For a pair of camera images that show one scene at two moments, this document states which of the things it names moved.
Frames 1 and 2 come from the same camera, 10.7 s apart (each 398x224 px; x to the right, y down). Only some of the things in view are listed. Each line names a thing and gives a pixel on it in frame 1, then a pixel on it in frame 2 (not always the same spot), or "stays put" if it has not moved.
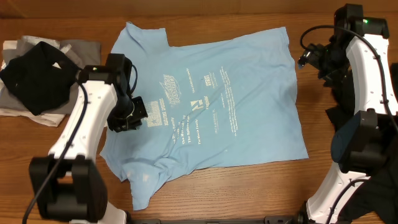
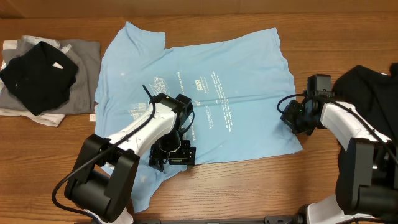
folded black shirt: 41,79 stays put
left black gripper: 115,124 to 187,155
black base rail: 267,220 stays put
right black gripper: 319,58 to 290,119
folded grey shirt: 79,53 stays put
